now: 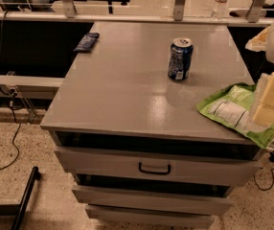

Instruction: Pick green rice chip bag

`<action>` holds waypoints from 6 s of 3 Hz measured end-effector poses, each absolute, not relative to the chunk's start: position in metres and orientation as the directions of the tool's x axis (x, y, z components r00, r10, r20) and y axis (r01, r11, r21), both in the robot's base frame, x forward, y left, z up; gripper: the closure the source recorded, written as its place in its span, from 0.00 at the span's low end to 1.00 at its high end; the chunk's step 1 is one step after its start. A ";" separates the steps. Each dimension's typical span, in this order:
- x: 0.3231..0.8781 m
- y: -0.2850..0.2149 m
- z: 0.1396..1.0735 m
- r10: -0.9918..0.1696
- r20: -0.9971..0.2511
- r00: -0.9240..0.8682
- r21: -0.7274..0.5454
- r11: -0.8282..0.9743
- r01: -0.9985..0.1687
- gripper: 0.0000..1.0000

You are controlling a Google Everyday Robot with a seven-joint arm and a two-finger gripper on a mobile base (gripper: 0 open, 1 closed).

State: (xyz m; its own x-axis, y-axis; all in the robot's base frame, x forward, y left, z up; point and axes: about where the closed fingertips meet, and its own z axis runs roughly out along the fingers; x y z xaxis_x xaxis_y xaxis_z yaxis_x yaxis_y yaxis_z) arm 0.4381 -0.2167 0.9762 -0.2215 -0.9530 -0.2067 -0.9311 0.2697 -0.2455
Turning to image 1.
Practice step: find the green rice chip bag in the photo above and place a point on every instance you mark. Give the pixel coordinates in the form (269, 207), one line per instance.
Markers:
(230, 107)

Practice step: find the blue soda can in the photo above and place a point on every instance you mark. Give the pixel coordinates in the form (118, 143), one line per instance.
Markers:
(181, 56)

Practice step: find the clear plastic water bottle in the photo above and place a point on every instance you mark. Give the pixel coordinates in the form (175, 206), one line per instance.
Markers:
(218, 9)

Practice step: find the top grey drawer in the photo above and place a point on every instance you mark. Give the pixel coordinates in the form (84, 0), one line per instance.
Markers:
(188, 169)

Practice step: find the grey drawer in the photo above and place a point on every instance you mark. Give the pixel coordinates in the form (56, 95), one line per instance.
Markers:
(148, 217)
(188, 169)
(190, 204)

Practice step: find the grey drawer cabinet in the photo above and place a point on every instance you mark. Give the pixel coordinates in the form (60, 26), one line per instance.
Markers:
(120, 97)

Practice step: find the middle grey drawer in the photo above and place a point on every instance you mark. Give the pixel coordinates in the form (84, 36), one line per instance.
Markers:
(190, 204)

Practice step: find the bottom grey drawer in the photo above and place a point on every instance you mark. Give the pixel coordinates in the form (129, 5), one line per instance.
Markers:
(148, 217)

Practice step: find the dark blue snack packet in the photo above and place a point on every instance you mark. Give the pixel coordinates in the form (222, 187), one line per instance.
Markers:
(87, 42)

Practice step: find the black floor stand leg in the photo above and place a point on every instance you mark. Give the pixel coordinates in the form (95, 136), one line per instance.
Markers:
(34, 176)

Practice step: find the grey metal rail frame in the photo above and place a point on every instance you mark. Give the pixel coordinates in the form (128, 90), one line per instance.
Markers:
(161, 11)

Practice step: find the black drawer handle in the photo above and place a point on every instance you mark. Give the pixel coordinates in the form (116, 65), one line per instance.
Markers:
(154, 171)

